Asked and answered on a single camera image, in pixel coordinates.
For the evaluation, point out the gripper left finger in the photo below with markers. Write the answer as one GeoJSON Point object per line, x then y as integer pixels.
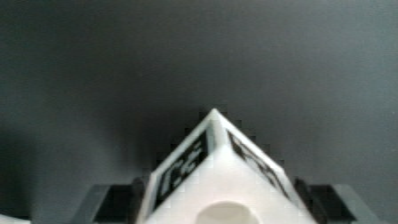
{"type": "Point", "coordinates": [111, 204]}

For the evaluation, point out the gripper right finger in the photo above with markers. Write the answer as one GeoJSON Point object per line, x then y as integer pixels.
{"type": "Point", "coordinates": [334, 204]}

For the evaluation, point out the white tagged cube nut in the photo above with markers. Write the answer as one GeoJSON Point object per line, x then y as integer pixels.
{"type": "Point", "coordinates": [219, 184]}

